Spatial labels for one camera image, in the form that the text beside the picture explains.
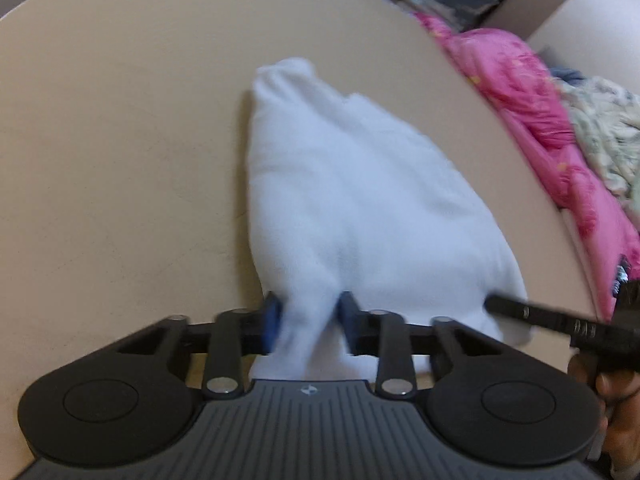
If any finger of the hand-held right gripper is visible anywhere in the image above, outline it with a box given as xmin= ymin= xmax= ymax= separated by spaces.
xmin=484 ymin=294 xmax=619 ymax=347

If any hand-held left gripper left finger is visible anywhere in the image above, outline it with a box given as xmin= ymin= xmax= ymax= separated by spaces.
xmin=117 ymin=292 xmax=282 ymax=402

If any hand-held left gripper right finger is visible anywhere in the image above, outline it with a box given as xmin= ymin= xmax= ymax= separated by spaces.
xmin=337 ymin=290 xmax=497 ymax=402

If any white towel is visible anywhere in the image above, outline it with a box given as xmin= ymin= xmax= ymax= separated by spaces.
xmin=246 ymin=57 xmax=532 ymax=382

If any person's right hand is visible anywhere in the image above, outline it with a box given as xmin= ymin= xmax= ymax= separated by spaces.
xmin=567 ymin=353 xmax=640 ymax=467

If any pink blanket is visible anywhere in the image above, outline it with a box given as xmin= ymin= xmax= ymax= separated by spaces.
xmin=413 ymin=12 xmax=640 ymax=323

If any pale floral blanket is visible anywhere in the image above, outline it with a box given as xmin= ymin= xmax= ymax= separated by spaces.
xmin=549 ymin=74 xmax=640 ymax=234

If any beige wooden cabinet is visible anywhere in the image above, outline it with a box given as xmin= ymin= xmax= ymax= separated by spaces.
xmin=478 ymin=0 xmax=640 ymax=92

